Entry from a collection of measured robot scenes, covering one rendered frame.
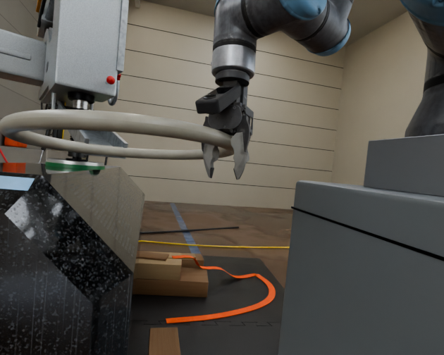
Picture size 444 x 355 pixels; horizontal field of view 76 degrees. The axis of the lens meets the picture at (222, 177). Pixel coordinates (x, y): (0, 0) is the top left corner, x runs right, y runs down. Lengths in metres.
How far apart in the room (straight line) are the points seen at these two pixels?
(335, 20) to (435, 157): 0.33
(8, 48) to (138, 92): 4.43
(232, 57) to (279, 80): 6.34
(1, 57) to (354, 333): 1.86
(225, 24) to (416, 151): 0.41
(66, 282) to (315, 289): 0.52
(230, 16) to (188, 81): 5.71
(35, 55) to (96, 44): 0.69
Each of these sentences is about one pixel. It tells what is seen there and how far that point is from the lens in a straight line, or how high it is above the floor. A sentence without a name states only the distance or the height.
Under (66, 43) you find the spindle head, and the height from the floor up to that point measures 1.26.
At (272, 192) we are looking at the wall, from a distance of 6.67.
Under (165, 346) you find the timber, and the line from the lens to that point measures 1.32.
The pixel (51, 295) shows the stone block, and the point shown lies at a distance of 0.76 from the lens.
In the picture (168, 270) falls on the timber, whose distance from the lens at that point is 1.91.
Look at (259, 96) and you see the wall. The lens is 6.65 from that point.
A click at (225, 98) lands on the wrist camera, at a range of 0.53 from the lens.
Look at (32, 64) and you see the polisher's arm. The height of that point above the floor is 1.31.
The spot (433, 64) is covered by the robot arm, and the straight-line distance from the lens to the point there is 0.59.
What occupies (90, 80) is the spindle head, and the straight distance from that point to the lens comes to 1.25.
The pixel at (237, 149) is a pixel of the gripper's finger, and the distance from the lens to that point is 0.55.
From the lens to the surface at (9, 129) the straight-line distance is 0.58.
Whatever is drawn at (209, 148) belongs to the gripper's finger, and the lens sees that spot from 0.58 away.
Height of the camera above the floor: 0.86
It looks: 2 degrees down
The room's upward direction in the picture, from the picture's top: 5 degrees clockwise
